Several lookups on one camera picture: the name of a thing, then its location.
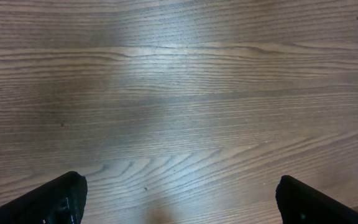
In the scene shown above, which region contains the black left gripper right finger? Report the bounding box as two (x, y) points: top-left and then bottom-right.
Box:
(275, 175), (358, 224)

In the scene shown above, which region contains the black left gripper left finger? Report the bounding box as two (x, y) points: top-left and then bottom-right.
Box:
(0, 171), (88, 224)

